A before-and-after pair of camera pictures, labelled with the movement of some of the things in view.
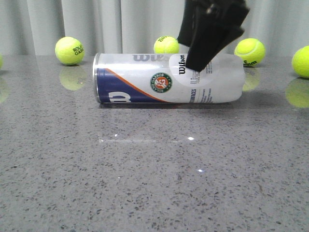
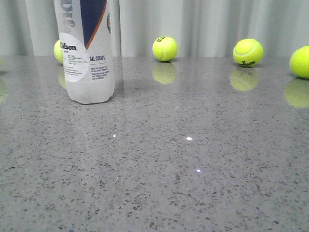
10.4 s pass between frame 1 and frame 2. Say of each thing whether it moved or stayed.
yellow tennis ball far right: stayed
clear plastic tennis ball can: moved
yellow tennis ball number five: stayed
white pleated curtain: stayed
